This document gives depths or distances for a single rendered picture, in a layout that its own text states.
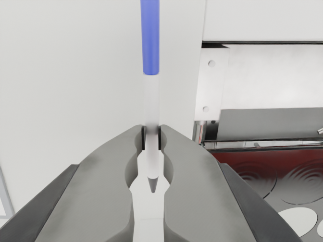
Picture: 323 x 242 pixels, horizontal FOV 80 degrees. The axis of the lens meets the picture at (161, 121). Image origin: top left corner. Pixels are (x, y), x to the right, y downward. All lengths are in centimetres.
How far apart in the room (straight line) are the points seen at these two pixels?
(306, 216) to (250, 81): 28
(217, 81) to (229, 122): 15
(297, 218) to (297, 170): 12
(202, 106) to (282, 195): 22
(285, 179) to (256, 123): 10
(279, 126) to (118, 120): 31
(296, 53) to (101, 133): 23
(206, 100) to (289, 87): 12
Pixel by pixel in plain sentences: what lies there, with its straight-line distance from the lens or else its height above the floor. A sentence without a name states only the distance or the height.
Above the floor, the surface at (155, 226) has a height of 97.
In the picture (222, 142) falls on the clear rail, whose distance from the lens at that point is 27.
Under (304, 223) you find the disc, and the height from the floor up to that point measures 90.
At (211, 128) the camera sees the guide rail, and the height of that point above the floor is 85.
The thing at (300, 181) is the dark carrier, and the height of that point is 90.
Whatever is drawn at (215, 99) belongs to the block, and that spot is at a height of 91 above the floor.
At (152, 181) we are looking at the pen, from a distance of 16.
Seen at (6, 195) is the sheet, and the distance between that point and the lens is 24.
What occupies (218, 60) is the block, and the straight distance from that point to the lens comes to 21.
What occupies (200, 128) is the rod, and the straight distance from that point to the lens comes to 25.
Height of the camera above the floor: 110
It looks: 61 degrees down
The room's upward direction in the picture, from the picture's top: 172 degrees clockwise
